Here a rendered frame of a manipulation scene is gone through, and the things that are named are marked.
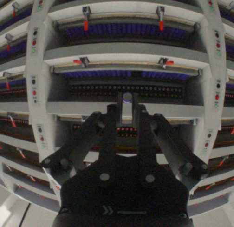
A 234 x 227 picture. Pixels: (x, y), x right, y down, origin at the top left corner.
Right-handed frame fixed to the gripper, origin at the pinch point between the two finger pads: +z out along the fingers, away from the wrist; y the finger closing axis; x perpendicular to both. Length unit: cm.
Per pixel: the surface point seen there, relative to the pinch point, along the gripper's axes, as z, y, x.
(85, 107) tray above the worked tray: 18.6, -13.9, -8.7
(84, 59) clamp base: 21.1, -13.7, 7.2
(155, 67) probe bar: 25.2, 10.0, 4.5
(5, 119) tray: 31, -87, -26
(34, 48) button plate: 21.7, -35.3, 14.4
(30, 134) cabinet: 32, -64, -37
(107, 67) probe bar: 24.8, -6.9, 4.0
